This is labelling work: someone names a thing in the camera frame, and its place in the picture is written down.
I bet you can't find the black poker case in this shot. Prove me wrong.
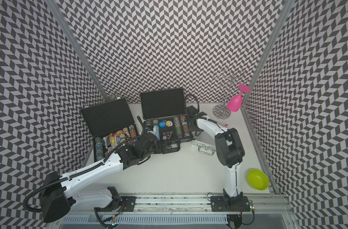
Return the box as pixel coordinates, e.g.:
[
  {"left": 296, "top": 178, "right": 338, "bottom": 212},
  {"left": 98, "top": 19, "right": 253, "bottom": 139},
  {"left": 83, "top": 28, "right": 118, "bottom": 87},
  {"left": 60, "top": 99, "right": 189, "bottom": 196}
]
[
  {"left": 140, "top": 88, "right": 193, "bottom": 154},
  {"left": 80, "top": 98, "right": 137, "bottom": 162}
]

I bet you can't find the silver aluminium poker case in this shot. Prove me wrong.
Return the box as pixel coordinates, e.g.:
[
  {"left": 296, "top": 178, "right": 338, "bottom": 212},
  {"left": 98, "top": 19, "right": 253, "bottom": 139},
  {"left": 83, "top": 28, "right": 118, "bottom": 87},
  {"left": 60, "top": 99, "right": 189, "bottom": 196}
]
[{"left": 191, "top": 120, "right": 229, "bottom": 156}]

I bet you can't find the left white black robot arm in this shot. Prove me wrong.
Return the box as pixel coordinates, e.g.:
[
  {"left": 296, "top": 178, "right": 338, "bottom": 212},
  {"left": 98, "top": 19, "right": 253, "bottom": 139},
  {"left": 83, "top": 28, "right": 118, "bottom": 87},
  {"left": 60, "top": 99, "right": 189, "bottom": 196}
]
[{"left": 22, "top": 129, "right": 165, "bottom": 223}]

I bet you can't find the triangular all in marker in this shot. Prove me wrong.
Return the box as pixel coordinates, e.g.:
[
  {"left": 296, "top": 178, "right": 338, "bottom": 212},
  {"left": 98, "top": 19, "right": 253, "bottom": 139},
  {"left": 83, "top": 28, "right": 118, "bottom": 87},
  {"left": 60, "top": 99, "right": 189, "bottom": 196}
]
[{"left": 162, "top": 131, "right": 174, "bottom": 140}]

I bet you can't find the blue small blind button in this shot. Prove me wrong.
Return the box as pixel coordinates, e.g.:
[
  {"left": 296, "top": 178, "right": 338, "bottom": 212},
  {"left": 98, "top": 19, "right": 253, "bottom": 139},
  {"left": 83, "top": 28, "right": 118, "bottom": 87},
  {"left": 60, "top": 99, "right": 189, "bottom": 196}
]
[{"left": 159, "top": 121, "right": 166, "bottom": 128}]

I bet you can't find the yellow white dealer chip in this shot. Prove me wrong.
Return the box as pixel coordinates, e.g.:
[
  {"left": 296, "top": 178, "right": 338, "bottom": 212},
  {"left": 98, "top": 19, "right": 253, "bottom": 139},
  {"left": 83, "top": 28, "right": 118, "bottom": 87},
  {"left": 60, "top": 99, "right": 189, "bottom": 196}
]
[{"left": 166, "top": 120, "right": 173, "bottom": 127}]

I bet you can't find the pink plastic wine glass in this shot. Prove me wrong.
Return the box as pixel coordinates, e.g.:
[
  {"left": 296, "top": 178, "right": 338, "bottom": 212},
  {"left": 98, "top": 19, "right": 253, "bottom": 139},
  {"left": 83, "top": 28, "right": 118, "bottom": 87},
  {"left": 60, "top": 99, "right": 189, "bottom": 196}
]
[{"left": 227, "top": 84, "right": 251, "bottom": 112}]

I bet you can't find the yellow-green plastic ball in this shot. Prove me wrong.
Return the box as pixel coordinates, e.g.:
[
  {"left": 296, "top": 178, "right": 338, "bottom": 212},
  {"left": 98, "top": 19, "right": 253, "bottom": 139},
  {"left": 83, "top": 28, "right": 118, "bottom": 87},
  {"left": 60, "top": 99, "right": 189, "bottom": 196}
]
[{"left": 247, "top": 169, "right": 269, "bottom": 191}]

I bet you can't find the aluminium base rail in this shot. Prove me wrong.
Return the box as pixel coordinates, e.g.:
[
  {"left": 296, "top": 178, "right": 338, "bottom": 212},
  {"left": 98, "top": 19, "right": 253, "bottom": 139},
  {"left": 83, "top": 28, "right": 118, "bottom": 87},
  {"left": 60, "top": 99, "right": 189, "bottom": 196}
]
[{"left": 121, "top": 193, "right": 293, "bottom": 215}]

